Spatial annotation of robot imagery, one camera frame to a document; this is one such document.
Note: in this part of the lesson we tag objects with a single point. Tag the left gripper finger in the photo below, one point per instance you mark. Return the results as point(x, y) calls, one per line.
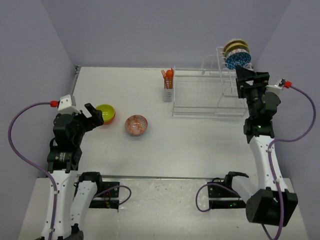
point(90, 109)
point(97, 118)

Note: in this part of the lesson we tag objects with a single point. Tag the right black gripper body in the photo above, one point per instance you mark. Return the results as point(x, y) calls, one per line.
point(256, 90)

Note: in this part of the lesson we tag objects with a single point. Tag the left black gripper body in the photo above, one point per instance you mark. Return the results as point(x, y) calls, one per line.
point(82, 123)

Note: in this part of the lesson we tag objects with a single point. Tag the orange plastic bowl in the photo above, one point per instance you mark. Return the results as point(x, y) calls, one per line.
point(110, 121)

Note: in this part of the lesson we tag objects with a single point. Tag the lime green plastic bowl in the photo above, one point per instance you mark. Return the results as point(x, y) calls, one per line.
point(108, 111)

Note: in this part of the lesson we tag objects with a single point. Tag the white red patterned bowl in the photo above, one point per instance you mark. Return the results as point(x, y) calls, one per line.
point(237, 57)

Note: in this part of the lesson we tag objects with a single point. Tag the tan yellow rimmed bowl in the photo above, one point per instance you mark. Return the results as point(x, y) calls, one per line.
point(235, 44)

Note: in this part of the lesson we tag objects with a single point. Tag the orange patterned ceramic bowl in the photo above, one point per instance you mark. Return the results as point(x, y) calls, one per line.
point(136, 125)

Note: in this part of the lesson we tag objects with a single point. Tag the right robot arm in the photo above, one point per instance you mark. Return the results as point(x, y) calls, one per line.
point(270, 202)

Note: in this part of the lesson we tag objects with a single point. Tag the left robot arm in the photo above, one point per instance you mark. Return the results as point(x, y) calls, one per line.
point(69, 197)

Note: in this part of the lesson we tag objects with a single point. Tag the orange plastic knife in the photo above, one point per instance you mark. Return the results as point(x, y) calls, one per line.
point(172, 73)

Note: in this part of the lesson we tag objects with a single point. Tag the orange plastic spoon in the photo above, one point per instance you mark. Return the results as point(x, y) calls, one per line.
point(169, 75)

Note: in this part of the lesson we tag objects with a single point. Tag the white cutlery holder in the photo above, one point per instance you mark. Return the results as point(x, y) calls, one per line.
point(168, 90)

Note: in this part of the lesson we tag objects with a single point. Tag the orange plastic fork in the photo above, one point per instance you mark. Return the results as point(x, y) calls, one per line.
point(164, 75)

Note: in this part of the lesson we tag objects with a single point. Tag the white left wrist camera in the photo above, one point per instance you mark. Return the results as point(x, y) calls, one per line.
point(67, 105)

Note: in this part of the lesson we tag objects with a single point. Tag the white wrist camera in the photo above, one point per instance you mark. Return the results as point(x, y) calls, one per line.
point(67, 105)
point(276, 88)

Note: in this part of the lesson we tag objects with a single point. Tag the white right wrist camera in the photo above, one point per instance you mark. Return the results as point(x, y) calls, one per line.
point(276, 88)

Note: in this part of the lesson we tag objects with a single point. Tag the white wire dish rack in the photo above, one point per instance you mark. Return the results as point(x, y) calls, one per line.
point(209, 91)

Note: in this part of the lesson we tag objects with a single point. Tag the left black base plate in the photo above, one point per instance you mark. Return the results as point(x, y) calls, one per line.
point(108, 200)

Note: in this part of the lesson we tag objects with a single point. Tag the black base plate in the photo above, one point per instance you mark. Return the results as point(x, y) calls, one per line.
point(219, 198)
point(108, 200)

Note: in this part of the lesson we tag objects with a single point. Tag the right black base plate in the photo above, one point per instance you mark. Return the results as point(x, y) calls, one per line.
point(219, 198)

